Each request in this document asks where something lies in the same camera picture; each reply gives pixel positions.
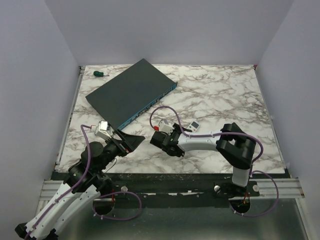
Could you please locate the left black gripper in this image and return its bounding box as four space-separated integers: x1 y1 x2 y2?
95 128 145 173

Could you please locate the white remote control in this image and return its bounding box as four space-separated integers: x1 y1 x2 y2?
187 121 200 133

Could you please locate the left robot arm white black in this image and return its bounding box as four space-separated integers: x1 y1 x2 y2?
15 130 145 240

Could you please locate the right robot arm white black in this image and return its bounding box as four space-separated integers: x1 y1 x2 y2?
150 122 256 196

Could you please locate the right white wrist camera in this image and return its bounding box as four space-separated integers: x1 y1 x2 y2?
154 119 174 135

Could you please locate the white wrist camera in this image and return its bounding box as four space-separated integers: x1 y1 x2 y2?
94 120 111 141
154 119 174 135

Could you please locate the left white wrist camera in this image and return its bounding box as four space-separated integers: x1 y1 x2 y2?
94 120 111 141

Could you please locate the dark network switch blue front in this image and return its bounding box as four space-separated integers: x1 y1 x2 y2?
85 58 178 130

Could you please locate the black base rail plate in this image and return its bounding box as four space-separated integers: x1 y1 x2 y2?
51 171 292 208

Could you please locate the green handled screwdriver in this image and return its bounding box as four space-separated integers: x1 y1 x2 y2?
93 70 110 78

